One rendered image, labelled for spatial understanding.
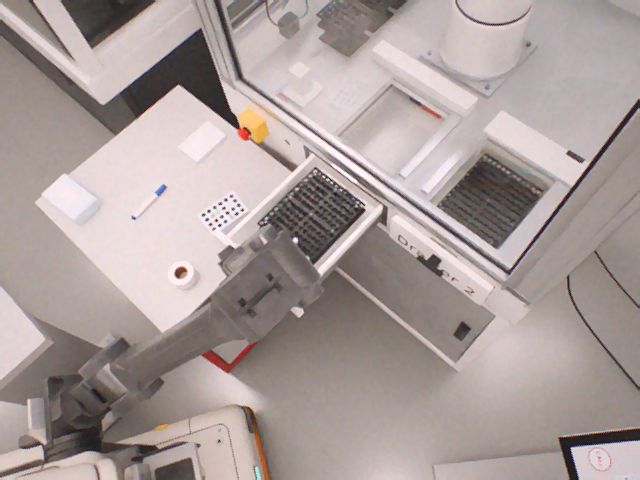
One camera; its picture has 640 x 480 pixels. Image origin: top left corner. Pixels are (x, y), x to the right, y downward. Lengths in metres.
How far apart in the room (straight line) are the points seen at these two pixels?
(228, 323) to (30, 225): 2.20
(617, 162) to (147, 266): 1.18
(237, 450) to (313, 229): 0.85
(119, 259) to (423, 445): 1.26
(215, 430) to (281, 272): 1.28
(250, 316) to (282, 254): 0.08
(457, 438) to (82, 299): 1.65
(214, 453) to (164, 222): 0.78
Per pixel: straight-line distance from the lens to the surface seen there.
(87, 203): 1.63
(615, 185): 0.80
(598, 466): 1.14
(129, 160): 1.71
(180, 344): 0.70
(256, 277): 0.60
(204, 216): 1.51
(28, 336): 1.60
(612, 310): 2.37
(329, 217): 1.30
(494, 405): 2.14
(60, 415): 0.96
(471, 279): 1.24
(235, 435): 1.83
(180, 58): 1.95
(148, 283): 1.50
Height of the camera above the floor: 2.06
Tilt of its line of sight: 66 degrees down
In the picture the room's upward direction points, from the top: 9 degrees counter-clockwise
